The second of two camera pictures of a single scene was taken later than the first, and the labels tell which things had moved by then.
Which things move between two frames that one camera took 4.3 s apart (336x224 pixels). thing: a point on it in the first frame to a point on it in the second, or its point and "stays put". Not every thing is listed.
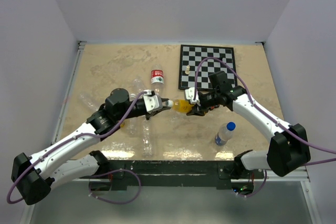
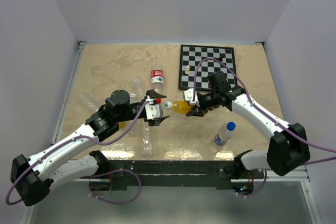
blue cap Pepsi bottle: [224, 133] stays put
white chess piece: [187, 71] stays put
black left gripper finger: [148, 116] to [156, 121]
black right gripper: [196, 109] stays put
